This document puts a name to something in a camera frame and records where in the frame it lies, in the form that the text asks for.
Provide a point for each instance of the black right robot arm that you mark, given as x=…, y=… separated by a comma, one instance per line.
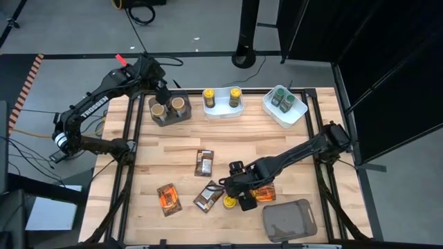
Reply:
x=294, y=152

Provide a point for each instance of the red tape tag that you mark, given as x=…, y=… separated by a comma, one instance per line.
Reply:
x=121, y=59

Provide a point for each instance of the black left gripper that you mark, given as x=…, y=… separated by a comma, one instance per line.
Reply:
x=156, y=76

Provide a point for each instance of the yellow lid dark spice can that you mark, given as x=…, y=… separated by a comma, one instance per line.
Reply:
x=235, y=97
x=208, y=98
x=228, y=203

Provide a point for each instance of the black floor beam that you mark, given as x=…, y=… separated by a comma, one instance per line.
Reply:
x=41, y=189

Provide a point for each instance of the black table frame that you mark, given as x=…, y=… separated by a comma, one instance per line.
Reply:
x=254, y=91

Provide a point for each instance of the brown foil spice packet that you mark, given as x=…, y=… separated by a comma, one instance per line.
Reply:
x=207, y=198
x=204, y=166

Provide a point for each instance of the gray panel foot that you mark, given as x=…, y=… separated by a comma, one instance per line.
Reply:
x=372, y=167

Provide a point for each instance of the white floor board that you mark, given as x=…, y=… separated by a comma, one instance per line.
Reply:
x=52, y=214

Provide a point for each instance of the black striped floor mat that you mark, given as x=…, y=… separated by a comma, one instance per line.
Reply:
x=14, y=79

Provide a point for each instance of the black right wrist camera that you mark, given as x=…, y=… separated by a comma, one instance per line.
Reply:
x=236, y=167

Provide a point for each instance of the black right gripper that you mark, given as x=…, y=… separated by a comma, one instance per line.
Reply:
x=240, y=185

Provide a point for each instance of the white plastic bin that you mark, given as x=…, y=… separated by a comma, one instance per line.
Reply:
x=289, y=119
x=221, y=112

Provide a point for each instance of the black tripod leg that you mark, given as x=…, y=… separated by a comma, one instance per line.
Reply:
x=12, y=23

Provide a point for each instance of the green lid spice jar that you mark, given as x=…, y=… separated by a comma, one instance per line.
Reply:
x=278, y=97
x=287, y=103

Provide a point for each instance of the black column stand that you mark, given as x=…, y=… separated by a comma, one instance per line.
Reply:
x=247, y=27

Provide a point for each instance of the tan lid spice jar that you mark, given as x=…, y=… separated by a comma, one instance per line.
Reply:
x=158, y=111
x=178, y=103

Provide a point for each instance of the gray plastic bin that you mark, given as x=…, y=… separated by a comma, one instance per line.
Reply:
x=289, y=221
x=173, y=120

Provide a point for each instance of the black curtain panel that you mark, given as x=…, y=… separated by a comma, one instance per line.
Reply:
x=346, y=27
x=398, y=121

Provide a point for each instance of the orange foil spice packet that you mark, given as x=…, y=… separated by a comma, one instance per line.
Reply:
x=169, y=200
x=266, y=193

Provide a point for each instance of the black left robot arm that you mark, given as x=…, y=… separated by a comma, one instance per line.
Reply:
x=93, y=107

